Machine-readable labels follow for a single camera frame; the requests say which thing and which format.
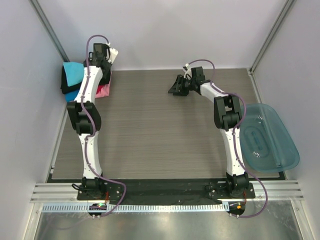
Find right aluminium corner post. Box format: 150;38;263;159
248;0;296;75

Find aluminium frame rail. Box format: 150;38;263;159
30;179;304;206

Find teal plastic bin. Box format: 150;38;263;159
240;103;300;173

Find folded black t shirt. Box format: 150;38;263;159
60;67;81;94

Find left aluminium corner post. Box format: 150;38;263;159
29;0;70;62

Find folded pink t shirt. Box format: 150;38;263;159
95;84;110;99

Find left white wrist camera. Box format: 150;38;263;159
106;43;119;64

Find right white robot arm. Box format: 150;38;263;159
168;64;250;198

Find turquoise t shirt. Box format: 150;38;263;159
63;62;84;87

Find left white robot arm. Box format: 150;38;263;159
67;42;118;200

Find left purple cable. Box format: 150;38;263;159
79;35;127;217

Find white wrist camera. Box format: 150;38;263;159
183;63;192;80
106;43;119;64

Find folded red t shirt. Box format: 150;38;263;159
96;85;104;95

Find slotted cable duct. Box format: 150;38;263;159
42;202;229;213

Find folded blue t shirt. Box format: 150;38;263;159
64;90;79;103

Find aluminium corner post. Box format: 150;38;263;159
29;0;70;62
248;0;296;75

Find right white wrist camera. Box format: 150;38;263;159
183;63;192;80

